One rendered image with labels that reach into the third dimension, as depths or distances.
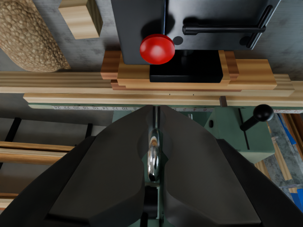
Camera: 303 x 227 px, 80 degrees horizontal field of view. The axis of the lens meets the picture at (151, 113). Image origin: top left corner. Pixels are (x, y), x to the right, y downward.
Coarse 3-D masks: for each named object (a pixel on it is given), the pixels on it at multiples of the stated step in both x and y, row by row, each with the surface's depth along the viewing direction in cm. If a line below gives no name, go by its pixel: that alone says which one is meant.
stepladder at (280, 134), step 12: (276, 120) 100; (276, 132) 100; (288, 132) 98; (288, 144) 94; (288, 156) 94; (276, 168) 103; (288, 168) 94; (300, 168) 88; (276, 180) 101; (288, 180) 91; (300, 180) 88; (288, 192) 98; (300, 192) 85; (300, 204) 96
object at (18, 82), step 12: (0, 72) 36; (12, 72) 36; (24, 72) 36; (36, 72) 36; (48, 72) 36; (60, 72) 36; (72, 72) 36; (84, 72) 36; (96, 72) 36; (0, 84) 35; (12, 84) 35; (24, 84) 35; (36, 84) 35; (48, 84) 35; (60, 84) 35; (72, 84) 34; (84, 84) 34; (96, 84) 34; (108, 84) 34; (288, 84) 33; (288, 96) 34
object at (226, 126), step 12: (216, 108) 27; (228, 108) 27; (240, 108) 26; (252, 108) 26; (216, 120) 26; (228, 120) 26; (240, 120) 26; (216, 132) 25; (228, 132) 25; (240, 132) 25; (252, 132) 25; (264, 132) 25; (240, 144) 24; (252, 144) 24; (264, 144) 24; (252, 156) 25; (264, 156) 24
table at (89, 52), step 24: (48, 0) 24; (96, 0) 24; (288, 0) 23; (48, 24) 27; (288, 24) 26; (72, 48) 31; (96, 48) 31; (120, 48) 31; (264, 48) 30; (288, 48) 30; (288, 72) 34
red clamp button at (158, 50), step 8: (144, 40) 15; (152, 40) 14; (160, 40) 14; (168, 40) 14; (144, 48) 15; (152, 48) 15; (160, 48) 15; (168, 48) 15; (144, 56) 16; (152, 56) 16; (160, 56) 16; (168, 56) 16
